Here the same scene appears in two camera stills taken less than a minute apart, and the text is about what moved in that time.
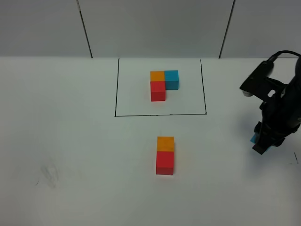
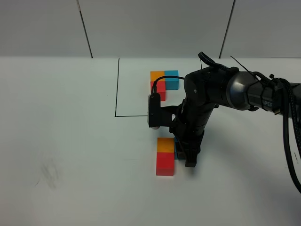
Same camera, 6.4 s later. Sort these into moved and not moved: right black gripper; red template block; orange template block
Moved: right black gripper
Not moved: orange template block; red template block
